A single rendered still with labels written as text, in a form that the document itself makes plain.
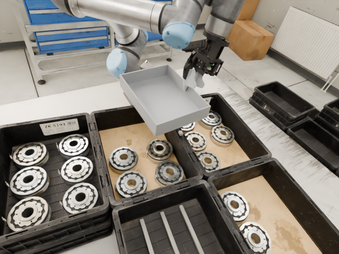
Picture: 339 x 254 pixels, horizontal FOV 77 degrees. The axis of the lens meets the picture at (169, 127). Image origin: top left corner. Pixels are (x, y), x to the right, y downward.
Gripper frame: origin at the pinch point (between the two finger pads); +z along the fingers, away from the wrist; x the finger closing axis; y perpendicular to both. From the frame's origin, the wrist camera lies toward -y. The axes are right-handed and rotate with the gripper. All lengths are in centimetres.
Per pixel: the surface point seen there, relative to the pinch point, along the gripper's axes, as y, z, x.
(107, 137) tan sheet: -11.1, 30.4, -20.1
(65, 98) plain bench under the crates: -59, 44, -22
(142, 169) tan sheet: 9.3, 29.2, -15.5
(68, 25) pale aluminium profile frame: -182, 46, 16
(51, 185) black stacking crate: 0, 36, -43
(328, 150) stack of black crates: 41, 37, 140
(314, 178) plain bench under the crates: 48, 24, 60
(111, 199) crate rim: 18.8, 23.3, -33.2
